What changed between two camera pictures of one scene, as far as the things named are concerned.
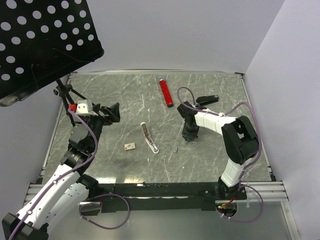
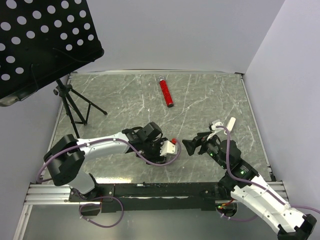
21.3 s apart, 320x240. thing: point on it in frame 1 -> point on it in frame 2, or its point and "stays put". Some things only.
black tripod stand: (64, 91) stays put
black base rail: (136, 197) stays put
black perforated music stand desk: (41, 41) stays put
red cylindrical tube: (162, 79) stays put
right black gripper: (186, 134) -> (190, 145)
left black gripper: (112, 111) -> (152, 158)
